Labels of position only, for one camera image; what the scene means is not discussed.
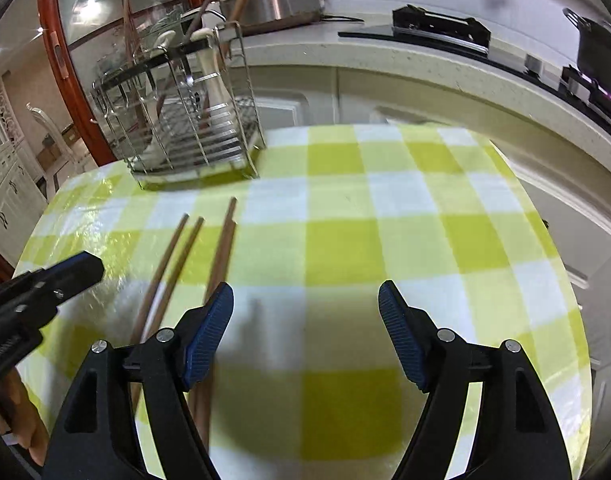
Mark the white ceramic soup spoon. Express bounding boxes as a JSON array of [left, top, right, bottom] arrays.
[[190, 28, 235, 129]]

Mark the person's left hand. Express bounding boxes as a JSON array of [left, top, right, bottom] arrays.
[[0, 368, 49, 466]]

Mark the white dining chair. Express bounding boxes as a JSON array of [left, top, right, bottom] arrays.
[[26, 103, 85, 174]]

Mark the green checkered tablecloth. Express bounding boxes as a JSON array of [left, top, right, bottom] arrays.
[[18, 125, 591, 479]]

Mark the white lower cabinet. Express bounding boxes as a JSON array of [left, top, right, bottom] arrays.
[[251, 66, 611, 290]]

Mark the red framed glass door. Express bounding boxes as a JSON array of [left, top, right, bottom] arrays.
[[37, 0, 203, 166]]

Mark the dark stock pot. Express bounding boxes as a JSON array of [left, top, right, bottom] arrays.
[[563, 8, 611, 95]]

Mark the black gas stove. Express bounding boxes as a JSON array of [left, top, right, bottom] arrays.
[[338, 4, 611, 129]]

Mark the metal wire utensil rack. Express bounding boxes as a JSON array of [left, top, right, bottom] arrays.
[[92, 22, 266, 186]]

